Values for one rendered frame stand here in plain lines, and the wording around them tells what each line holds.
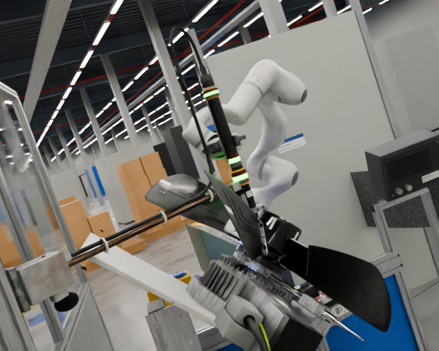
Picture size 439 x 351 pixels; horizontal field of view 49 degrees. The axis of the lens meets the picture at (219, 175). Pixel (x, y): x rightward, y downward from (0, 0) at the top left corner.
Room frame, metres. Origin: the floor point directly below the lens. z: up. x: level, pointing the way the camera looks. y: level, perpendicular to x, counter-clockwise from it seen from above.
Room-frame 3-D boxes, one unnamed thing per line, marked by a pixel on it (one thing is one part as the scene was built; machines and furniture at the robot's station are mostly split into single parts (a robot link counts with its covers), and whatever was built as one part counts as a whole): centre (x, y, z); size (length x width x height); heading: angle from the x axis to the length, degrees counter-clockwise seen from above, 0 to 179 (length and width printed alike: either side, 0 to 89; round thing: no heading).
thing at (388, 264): (1.72, -0.10, 0.82); 0.90 x 0.04 x 0.08; 99
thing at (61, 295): (0.94, 0.37, 1.29); 0.05 x 0.04 x 0.05; 134
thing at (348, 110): (3.28, -0.71, 1.10); 1.21 x 0.05 x 2.20; 99
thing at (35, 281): (0.91, 0.40, 1.35); 0.10 x 0.07 x 0.08; 134
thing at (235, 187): (1.34, -0.05, 1.31); 0.09 x 0.07 x 0.10; 134
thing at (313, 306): (1.01, -0.10, 1.08); 0.07 x 0.04 x 0.06; 20
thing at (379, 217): (1.79, -0.52, 0.96); 0.03 x 0.03 x 0.20; 9
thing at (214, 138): (1.46, -0.03, 1.46); 0.11 x 0.10 x 0.07; 9
